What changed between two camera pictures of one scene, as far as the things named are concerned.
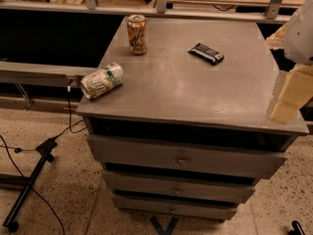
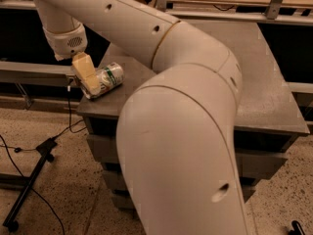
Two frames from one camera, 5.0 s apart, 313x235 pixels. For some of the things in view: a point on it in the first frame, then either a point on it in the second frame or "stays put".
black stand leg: x=27 y=183 stays put
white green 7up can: x=101 y=81 stays put
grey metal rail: x=39 y=72 stays put
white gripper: x=300 y=36 -> x=66 y=44
